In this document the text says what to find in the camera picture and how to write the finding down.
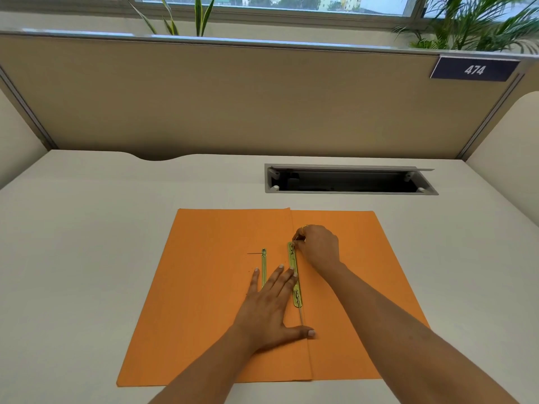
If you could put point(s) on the person's left hand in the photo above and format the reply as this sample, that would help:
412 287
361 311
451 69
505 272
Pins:
265 315

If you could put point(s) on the person's right hand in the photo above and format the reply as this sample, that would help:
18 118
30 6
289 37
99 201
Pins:
322 248

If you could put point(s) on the person's left thumb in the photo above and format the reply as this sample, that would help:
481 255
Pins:
302 333

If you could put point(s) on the person's right fingers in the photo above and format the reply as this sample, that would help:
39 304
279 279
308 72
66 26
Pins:
302 238

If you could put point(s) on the person's left little finger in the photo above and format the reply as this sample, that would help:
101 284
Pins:
256 279

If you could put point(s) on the wide brass fastener bar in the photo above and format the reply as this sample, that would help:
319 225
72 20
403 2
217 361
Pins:
294 286

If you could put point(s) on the orange paper file folder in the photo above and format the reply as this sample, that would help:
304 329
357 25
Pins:
202 315

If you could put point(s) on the person's right forearm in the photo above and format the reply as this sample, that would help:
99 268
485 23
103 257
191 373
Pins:
404 340

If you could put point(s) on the person's left forearm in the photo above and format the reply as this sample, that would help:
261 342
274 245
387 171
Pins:
202 370

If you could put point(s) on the narrow brass fastener strip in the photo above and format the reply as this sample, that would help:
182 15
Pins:
264 265

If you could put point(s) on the beige desk partition panel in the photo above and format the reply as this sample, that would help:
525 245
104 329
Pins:
252 100

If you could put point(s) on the beige curved side partition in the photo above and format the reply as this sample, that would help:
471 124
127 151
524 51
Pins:
507 159

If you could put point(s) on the dark blue number plate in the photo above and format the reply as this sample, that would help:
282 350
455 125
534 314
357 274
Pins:
474 70

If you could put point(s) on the snake plant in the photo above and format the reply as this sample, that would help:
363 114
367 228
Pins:
185 18

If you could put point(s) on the green palm plant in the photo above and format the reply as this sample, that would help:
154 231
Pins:
467 25

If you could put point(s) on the beige side partition panel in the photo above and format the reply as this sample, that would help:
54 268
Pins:
17 138

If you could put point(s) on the grey window frame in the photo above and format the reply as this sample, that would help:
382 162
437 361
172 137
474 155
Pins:
273 6

